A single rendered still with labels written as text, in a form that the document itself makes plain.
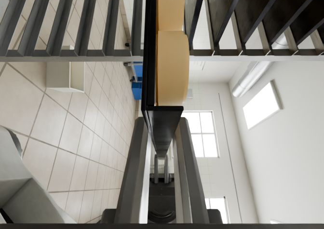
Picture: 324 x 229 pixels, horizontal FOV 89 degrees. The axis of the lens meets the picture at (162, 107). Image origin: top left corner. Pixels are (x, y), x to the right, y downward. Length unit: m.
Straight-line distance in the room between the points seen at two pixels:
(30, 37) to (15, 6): 0.17
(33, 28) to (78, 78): 0.77
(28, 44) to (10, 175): 0.51
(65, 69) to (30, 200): 1.05
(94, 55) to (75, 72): 0.91
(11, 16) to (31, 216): 0.70
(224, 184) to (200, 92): 2.70
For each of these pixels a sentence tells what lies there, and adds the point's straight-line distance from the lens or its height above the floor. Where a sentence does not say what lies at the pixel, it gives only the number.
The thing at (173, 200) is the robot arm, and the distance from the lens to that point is 0.43.
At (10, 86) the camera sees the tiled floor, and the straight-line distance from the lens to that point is 1.16.
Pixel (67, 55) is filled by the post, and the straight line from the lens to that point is 0.66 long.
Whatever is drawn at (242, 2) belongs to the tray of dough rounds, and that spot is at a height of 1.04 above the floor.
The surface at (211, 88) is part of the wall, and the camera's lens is 5.60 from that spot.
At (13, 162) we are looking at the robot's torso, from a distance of 0.37.
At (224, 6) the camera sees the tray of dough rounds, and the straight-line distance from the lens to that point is 0.56.
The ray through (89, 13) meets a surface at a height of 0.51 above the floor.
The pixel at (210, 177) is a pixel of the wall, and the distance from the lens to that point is 4.73.
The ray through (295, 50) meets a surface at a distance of 0.72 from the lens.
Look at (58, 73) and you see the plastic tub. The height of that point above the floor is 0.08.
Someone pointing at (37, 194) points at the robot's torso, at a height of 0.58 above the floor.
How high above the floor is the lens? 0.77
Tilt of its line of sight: level
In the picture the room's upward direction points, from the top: 90 degrees clockwise
